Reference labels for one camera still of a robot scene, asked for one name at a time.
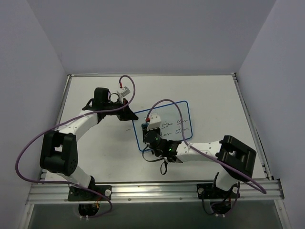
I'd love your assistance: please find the blue framed small whiteboard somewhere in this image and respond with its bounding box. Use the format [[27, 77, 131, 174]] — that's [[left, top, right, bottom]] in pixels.
[[132, 101, 193, 151]]

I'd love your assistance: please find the blue bone shaped eraser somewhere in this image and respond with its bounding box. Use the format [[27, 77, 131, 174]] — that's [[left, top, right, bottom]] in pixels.
[[141, 123, 149, 129]]

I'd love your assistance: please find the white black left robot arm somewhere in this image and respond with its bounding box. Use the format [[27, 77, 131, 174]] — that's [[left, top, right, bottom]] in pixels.
[[40, 86, 138, 200]]

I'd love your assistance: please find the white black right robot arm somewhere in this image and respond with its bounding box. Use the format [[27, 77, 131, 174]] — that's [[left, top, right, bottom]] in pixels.
[[141, 124, 256, 197]]

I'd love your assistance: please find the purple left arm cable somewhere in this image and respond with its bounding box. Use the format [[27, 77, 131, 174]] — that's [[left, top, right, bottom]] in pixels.
[[15, 75, 137, 218]]

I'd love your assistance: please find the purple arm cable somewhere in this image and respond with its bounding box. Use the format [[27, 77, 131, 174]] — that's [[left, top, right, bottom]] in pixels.
[[145, 99, 267, 195], [15, 75, 137, 218]]

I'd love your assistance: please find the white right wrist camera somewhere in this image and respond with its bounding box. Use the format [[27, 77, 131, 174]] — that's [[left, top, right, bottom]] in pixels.
[[145, 113, 161, 131]]

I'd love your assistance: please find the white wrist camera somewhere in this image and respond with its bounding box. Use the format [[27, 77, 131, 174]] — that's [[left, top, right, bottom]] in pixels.
[[117, 86, 131, 97], [145, 113, 161, 131]]

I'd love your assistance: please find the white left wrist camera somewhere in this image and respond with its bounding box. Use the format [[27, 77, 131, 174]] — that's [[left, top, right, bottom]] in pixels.
[[117, 86, 131, 97]]

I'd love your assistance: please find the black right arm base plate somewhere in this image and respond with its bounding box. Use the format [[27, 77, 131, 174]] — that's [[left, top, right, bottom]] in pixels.
[[196, 183, 240, 199]]

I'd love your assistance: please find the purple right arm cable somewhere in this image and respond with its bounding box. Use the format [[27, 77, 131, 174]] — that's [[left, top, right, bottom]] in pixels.
[[145, 99, 267, 195]]

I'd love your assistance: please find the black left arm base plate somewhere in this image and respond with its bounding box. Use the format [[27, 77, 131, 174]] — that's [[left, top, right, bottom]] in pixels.
[[67, 185, 112, 202]]

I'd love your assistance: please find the aluminium front rail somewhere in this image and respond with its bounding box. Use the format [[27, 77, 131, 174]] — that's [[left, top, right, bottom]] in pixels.
[[26, 180, 284, 204]]

